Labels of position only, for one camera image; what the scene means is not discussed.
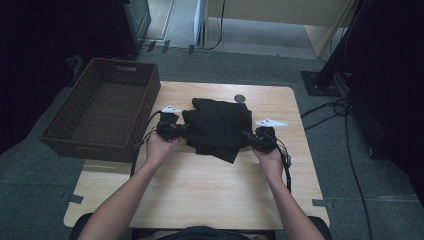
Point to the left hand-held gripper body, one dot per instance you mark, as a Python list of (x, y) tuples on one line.
[(166, 126)]

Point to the light wooden cabinet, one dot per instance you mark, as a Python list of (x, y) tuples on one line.
[(266, 10)]

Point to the grey tape strip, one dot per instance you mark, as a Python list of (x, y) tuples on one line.
[(74, 198), (321, 203)]

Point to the person's left hand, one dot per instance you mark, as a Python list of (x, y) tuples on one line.
[(160, 150)]

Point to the black chair armrest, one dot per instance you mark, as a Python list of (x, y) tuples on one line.
[(78, 228), (323, 228)]

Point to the white panel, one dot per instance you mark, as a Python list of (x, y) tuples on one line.
[(199, 20)]

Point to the person's dark shirt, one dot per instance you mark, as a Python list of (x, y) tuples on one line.
[(200, 234)]

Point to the black stand post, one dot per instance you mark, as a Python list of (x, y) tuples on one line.
[(336, 53)]

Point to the brown wicker basket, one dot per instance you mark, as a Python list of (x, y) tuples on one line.
[(103, 110)]

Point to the dark round table grommet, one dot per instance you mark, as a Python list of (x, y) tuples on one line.
[(239, 98)]

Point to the black pants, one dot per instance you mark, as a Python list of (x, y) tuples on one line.
[(216, 130)]

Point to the black curtain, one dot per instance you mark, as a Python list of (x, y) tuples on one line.
[(33, 50), (396, 83)]

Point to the person's right hand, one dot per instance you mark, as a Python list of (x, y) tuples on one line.
[(270, 165)]

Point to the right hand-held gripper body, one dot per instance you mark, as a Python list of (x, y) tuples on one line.
[(266, 140)]

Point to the dark metal cabinet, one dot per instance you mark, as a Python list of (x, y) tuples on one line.
[(136, 20)]

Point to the black stand base plate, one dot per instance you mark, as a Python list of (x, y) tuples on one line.
[(316, 88)]

